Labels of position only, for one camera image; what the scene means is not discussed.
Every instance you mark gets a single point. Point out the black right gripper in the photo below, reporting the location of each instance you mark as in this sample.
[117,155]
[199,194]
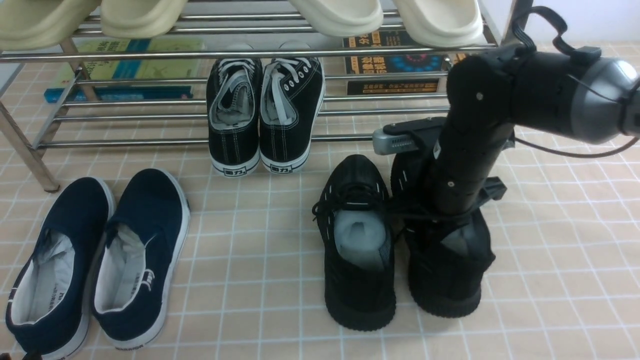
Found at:
[448,176]

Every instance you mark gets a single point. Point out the black knit sneaker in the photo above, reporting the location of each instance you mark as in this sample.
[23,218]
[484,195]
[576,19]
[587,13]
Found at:
[446,262]
[357,234]

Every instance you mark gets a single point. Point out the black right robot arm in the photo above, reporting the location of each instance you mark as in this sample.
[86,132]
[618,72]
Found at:
[580,96]

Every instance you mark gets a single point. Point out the steel shoe rack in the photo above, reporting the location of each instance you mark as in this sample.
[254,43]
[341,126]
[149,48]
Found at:
[32,152]

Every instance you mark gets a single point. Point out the right navy slip-on shoe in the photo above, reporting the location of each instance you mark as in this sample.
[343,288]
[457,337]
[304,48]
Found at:
[143,241]

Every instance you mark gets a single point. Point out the navy slip-on shoe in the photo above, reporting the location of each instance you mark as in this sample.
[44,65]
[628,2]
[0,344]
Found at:
[48,306]
[143,241]

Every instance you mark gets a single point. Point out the left navy slip-on shoe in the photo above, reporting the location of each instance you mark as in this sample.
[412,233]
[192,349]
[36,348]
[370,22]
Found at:
[48,306]

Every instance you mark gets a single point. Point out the black and orange book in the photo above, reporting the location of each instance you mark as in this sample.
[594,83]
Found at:
[395,65]

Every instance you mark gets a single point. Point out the cream slipper far right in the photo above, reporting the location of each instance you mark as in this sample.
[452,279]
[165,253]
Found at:
[442,23]

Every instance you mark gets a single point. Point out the cream slipper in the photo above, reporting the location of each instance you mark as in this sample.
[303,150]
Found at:
[442,23]
[341,18]

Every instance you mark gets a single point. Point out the right black canvas sneaker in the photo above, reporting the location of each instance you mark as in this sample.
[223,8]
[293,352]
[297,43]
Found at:
[292,95]

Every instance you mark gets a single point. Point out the black canvas sneaker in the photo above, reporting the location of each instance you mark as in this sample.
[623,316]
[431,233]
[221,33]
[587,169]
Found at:
[292,95]
[233,101]

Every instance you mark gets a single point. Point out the left black canvas sneaker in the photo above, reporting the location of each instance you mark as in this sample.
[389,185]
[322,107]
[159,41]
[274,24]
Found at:
[233,101]

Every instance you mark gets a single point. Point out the olive slipper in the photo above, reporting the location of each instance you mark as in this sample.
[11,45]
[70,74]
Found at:
[139,19]
[37,24]

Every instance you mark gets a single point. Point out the green and blue book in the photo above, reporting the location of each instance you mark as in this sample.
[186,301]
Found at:
[103,70]

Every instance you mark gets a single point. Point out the olive slipper far left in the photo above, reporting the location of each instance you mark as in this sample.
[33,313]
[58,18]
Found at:
[37,24]

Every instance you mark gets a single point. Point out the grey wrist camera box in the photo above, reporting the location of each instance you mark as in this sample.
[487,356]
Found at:
[385,144]

